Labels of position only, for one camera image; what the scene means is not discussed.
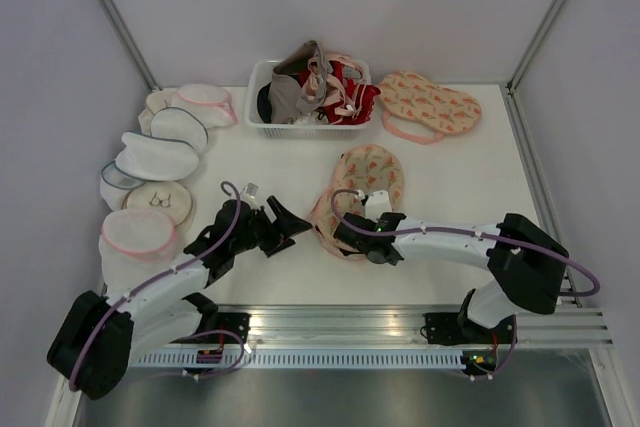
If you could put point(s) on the right aluminium frame post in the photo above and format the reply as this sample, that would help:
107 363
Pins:
543 30

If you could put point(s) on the grey trimmed white mesh bag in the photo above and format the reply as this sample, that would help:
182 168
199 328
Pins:
178 124

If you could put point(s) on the white slotted cable duct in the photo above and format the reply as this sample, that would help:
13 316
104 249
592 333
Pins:
263 358

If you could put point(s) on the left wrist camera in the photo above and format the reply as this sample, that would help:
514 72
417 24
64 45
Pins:
249 195

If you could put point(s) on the red bra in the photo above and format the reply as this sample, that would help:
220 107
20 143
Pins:
350 96

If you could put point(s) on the large white mesh bag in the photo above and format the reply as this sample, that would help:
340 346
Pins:
156 159

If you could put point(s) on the taupe bra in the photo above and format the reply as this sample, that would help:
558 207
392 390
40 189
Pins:
288 77

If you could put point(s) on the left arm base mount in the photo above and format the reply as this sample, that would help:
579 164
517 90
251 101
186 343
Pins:
237 323

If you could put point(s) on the black bra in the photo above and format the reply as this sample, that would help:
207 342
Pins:
264 105

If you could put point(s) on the pink bra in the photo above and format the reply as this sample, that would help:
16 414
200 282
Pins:
315 87

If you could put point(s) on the blue trimmed mesh bag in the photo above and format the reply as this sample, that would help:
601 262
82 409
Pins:
115 186

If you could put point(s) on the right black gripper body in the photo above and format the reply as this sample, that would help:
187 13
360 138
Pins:
370 258

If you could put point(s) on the cream round laundry bag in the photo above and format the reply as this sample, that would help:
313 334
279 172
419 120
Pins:
154 102

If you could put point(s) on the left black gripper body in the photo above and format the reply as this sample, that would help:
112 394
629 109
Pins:
261 232

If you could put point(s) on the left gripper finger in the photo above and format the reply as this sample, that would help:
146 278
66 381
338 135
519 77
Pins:
285 244
286 223

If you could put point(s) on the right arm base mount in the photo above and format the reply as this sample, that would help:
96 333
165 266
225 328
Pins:
445 329

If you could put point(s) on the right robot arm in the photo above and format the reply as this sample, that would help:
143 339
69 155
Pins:
525 263

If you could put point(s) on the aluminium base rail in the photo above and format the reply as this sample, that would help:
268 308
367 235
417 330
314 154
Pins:
299 164

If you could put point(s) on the left aluminium frame post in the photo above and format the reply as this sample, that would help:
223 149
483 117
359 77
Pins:
119 25

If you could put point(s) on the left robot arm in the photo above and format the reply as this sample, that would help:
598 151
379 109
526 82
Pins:
102 335

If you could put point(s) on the aluminium frame post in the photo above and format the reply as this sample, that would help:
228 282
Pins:
543 30
119 25

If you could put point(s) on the front pink trimmed mesh bag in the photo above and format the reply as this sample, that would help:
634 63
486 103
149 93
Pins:
134 245

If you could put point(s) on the floral mesh laundry bag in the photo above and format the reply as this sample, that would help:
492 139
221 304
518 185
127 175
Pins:
368 168

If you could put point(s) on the white plastic basket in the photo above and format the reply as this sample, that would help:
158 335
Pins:
260 77

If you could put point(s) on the beige bag with bra print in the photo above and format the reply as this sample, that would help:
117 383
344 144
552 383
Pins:
171 198

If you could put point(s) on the pink trimmed white mesh bag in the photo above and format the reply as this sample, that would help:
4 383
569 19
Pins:
209 104

